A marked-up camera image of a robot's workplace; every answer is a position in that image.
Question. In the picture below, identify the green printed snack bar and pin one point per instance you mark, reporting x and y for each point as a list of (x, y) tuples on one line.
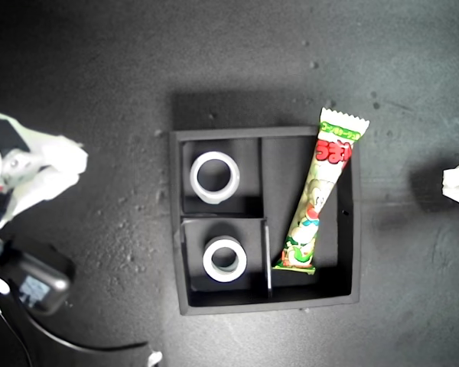
[(313, 199)]

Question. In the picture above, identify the white tape roll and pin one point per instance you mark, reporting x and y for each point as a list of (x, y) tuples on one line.
[(241, 264), (233, 183)]

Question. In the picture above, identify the black tray with wells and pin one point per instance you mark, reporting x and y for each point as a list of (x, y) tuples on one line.
[(287, 172)]

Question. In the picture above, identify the small white scrap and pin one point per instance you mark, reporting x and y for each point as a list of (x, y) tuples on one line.
[(154, 358)]

